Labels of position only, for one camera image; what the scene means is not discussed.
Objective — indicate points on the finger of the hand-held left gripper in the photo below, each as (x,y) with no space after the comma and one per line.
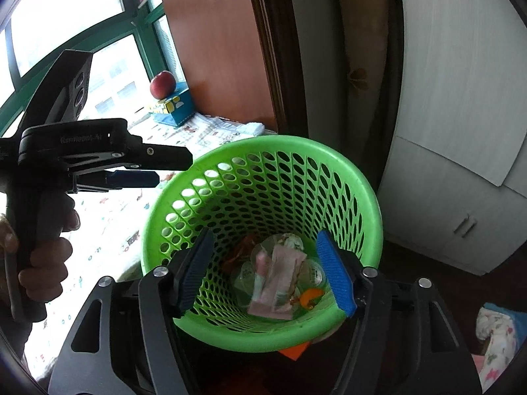
(131,178)
(164,155)

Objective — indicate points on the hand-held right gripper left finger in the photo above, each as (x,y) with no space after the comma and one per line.
(195,267)

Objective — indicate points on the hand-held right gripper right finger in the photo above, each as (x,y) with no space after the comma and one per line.
(335,275)

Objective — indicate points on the small orange scrap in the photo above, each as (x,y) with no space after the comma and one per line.
(309,298)

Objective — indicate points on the round clear plastic container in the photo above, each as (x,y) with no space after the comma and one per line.
(247,275)

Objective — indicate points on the pink wrapper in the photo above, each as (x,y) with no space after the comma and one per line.
(280,279)

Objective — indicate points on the white paper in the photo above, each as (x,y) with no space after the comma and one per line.
(290,242)

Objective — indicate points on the green perforated plastic basket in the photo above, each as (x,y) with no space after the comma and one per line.
(267,148)

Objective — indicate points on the person's left hand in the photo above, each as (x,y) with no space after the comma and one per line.
(49,275)

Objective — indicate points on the blue patterned tissue box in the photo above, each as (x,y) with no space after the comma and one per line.
(177,109)

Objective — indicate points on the printed white blanket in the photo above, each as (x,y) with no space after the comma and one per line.
(103,234)

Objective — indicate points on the red apple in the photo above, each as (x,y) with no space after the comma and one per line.
(163,85)

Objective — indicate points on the orange paper sheet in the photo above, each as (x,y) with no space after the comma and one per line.
(294,350)

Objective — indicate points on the brown wooden cabinet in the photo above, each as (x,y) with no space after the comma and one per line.
(214,41)

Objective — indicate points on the floral printed cloth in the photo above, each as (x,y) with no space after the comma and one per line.
(498,337)

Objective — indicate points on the white wardrobe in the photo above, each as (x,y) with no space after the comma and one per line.
(457,111)

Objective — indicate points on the green window frame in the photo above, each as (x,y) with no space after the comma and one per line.
(140,20)

